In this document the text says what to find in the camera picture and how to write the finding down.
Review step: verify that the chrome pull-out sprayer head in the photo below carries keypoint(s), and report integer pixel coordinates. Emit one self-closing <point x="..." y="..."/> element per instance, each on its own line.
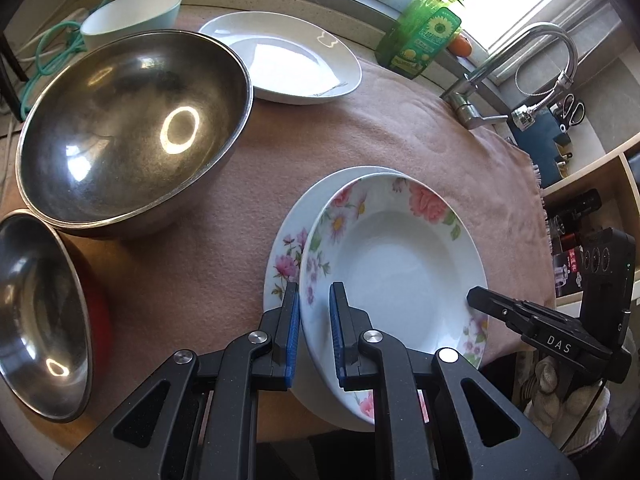
<point x="522" y="117"/>

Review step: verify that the mint green white bowl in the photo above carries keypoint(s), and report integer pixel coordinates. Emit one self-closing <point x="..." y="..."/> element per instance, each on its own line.
<point x="125" y="15"/>

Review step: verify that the small steel bowl red outside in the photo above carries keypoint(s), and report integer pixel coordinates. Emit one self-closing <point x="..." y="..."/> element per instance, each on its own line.
<point x="35" y="320"/>

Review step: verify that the black bottle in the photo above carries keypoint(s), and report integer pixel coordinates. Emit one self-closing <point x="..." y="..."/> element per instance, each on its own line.
<point x="575" y="205"/>

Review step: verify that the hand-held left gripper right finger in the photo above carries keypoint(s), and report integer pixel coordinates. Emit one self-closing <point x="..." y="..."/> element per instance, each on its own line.
<point x="337" y="335"/>

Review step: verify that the dark blue knife holder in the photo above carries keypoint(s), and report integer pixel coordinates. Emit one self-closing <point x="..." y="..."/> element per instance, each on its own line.
<point x="542" y="150"/>

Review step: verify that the green dish soap bottle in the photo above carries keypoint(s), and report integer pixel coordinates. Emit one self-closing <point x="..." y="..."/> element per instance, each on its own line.
<point x="420" y="35"/>

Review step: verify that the chrome kitchen faucet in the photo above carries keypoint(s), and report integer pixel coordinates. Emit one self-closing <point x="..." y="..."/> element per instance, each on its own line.
<point x="550" y="34"/>

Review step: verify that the floral white deep plate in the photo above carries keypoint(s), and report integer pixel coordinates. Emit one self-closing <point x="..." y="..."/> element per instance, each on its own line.
<point x="410" y="270"/>

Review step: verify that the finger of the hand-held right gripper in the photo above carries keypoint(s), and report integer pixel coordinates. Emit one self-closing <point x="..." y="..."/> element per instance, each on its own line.
<point x="492" y="307"/>

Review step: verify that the person's right hand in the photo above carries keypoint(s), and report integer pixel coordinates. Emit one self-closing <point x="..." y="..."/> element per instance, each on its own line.
<point x="547" y="392"/>

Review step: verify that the orange fruit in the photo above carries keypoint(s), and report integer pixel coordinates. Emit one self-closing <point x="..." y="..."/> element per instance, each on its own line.
<point x="460" y="45"/>

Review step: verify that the wooden shelf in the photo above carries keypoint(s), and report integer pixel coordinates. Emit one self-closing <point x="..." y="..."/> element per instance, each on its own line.
<point x="590" y="170"/>

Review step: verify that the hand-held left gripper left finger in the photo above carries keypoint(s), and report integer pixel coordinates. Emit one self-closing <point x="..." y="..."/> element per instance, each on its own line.
<point x="292" y="335"/>

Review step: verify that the red printed box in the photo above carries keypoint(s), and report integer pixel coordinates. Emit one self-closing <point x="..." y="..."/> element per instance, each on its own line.
<point x="567" y="275"/>

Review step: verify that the pink cloth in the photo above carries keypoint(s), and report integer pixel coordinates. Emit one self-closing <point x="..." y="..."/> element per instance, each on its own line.
<point x="300" y="140"/>

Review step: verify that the white plate grey print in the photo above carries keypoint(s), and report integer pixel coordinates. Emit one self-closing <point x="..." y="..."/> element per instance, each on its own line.
<point x="280" y="55"/>

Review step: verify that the large steel bowl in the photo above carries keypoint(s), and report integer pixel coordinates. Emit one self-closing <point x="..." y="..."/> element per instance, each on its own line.
<point x="125" y="135"/>

